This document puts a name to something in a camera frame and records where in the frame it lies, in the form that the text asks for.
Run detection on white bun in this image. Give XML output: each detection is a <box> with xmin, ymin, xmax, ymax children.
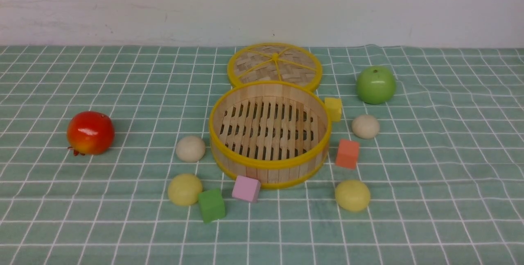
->
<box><xmin>175</xmin><ymin>136</ymin><xmax>206</xmax><ymax>163</ymax></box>
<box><xmin>351</xmin><ymin>115</ymin><xmax>380</xmax><ymax>139</ymax></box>

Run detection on yellow bun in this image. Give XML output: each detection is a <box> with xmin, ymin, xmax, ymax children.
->
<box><xmin>334</xmin><ymin>180</ymin><xmax>371</xmax><ymax>212</ymax></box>
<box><xmin>167</xmin><ymin>173</ymin><xmax>203</xmax><ymax>206</ymax></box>

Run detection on bamboo steamer tray yellow rim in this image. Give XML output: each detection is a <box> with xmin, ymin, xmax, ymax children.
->
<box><xmin>208</xmin><ymin>82</ymin><xmax>332</xmax><ymax>189</ymax></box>

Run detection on woven bamboo steamer lid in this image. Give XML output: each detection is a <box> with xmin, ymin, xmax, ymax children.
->
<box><xmin>227</xmin><ymin>43</ymin><xmax>323</xmax><ymax>92</ymax></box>

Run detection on pink cube block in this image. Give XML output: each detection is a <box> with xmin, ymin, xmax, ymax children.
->
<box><xmin>232</xmin><ymin>175</ymin><xmax>261</xmax><ymax>203</ymax></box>

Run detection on yellow cube block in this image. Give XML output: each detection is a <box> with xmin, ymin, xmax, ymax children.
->
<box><xmin>324</xmin><ymin>97</ymin><xmax>343</xmax><ymax>122</ymax></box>

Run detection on orange cube block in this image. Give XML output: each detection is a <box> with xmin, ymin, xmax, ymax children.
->
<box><xmin>335</xmin><ymin>139</ymin><xmax>360</xmax><ymax>170</ymax></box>

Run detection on green cube block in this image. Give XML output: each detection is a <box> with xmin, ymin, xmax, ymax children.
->
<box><xmin>198</xmin><ymin>188</ymin><xmax>226</xmax><ymax>223</ymax></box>

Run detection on green apple toy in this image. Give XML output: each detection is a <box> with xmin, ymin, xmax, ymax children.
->
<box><xmin>356</xmin><ymin>66</ymin><xmax>397</xmax><ymax>104</ymax></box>

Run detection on green checkered tablecloth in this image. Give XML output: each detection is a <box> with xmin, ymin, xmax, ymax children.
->
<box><xmin>0</xmin><ymin>45</ymin><xmax>524</xmax><ymax>265</ymax></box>

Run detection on red pomegranate toy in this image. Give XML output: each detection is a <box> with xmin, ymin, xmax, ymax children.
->
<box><xmin>67</xmin><ymin>111</ymin><xmax>115</xmax><ymax>156</ymax></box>

